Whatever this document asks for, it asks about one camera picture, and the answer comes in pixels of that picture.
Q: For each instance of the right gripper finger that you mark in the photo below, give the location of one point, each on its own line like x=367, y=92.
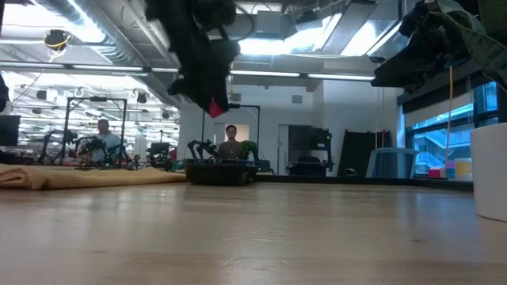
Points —
x=400, y=82
x=402, y=65

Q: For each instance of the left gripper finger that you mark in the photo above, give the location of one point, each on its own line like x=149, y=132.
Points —
x=206, y=99
x=225, y=97

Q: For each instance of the red strawberry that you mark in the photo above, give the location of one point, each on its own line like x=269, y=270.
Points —
x=216, y=109

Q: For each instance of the black plastic tupperware container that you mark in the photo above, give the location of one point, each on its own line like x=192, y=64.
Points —
x=219, y=174

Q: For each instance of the black background robot arm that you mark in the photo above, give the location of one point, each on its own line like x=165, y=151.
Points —
x=202, y=148

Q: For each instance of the person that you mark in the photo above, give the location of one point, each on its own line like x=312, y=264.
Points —
x=231, y=144
x=104, y=138

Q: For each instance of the small green background plant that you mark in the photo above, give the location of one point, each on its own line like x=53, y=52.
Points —
x=248, y=148

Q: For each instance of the ceiling light strip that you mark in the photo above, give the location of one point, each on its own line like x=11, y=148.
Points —
x=277, y=73
x=99, y=68

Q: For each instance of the grey ceiling unit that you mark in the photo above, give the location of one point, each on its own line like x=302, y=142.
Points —
x=269, y=21

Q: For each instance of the grey bin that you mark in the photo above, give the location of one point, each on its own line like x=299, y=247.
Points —
x=392, y=162

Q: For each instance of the black cabinet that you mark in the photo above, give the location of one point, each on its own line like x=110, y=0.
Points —
x=309, y=138

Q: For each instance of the pink box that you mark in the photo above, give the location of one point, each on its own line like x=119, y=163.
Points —
x=434, y=173

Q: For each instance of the pale yellow cup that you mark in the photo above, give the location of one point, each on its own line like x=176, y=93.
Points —
x=463, y=170

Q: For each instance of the green plant in white pot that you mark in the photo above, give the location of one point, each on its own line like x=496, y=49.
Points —
x=491, y=170

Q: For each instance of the yellow folded cloth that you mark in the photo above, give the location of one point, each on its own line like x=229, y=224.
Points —
x=79, y=178

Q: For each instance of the black background monitor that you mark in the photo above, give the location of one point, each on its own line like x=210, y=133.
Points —
x=8, y=130

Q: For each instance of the grey wall vent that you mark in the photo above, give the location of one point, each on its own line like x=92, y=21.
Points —
x=236, y=97
x=297, y=99

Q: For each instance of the black background rig frame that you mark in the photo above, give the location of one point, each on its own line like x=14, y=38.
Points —
x=245, y=106
x=95, y=99

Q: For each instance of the black aluminium table frame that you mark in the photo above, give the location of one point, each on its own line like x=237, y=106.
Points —
x=356, y=181

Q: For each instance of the black ceiling camera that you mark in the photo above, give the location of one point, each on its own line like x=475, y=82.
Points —
x=56, y=39

